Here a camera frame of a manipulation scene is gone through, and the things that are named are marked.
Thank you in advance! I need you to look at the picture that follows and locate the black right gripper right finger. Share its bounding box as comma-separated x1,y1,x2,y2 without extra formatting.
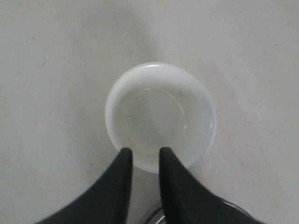
159,147,259,224

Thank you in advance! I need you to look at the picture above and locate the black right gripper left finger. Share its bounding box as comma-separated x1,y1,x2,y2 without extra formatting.
39,148,133,224

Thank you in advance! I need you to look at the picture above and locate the white ceramic bowl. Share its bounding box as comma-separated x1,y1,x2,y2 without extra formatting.
105,62,217,173

